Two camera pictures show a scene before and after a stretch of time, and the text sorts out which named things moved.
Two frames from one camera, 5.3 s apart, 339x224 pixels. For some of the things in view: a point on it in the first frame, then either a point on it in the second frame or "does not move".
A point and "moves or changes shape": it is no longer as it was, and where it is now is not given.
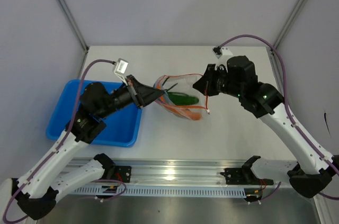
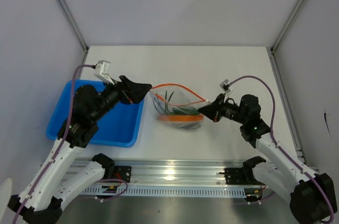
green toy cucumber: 180,99 → 184,110
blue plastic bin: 123,127 does not move
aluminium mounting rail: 195,171 does not move
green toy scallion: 168,89 → 166,102
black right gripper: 204,84 → 212,110
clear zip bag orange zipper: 180,96 moves or changes shape
